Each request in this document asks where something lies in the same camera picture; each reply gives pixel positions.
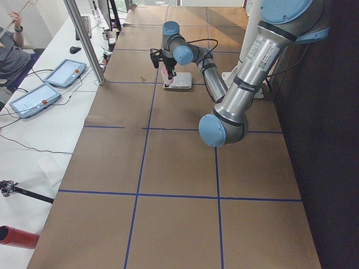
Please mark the pink plastic cup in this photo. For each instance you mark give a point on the pink plastic cup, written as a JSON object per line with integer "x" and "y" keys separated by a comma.
{"x": 167, "y": 79}

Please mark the black keyboard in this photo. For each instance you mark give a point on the black keyboard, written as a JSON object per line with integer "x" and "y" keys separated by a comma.
{"x": 86, "y": 21}

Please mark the black tripod leg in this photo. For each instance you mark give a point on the black tripod leg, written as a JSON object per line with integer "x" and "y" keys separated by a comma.
{"x": 9, "y": 187}

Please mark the black computer mouse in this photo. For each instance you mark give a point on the black computer mouse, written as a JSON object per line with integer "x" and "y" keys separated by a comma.
{"x": 74, "y": 49}

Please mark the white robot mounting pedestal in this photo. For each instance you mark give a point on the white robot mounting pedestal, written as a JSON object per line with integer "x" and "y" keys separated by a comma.
{"x": 249, "y": 38}

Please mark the red cylinder bottle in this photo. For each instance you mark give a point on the red cylinder bottle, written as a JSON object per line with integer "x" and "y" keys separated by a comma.
{"x": 18, "y": 238}

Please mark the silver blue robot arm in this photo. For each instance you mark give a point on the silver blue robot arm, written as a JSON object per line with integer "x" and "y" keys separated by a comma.
{"x": 279, "y": 24}

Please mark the seated person grey shirt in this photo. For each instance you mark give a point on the seated person grey shirt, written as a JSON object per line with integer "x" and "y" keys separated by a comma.
{"x": 15, "y": 62}

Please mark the aluminium frame post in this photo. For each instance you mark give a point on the aluminium frame post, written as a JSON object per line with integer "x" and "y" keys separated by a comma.
{"x": 75, "y": 16}

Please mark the blue teach pendant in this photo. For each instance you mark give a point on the blue teach pendant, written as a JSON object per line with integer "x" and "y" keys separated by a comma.
{"x": 35, "y": 100}
{"x": 66, "y": 73}

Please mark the near blue teach pendant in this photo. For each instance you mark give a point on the near blue teach pendant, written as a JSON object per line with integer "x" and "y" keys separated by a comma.
{"x": 35, "y": 100}

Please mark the silver digital kitchen scale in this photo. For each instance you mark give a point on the silver digital kitchen scale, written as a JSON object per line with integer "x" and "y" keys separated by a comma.
{"x": 181, "y": 82}

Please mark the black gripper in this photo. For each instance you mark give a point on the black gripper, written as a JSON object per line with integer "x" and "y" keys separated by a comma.
{"x": 168, "y": 63}

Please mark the far blue teach pendant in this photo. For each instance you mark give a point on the far blue teach pendant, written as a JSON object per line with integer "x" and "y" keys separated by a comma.
{"x": 66, "y": 73}

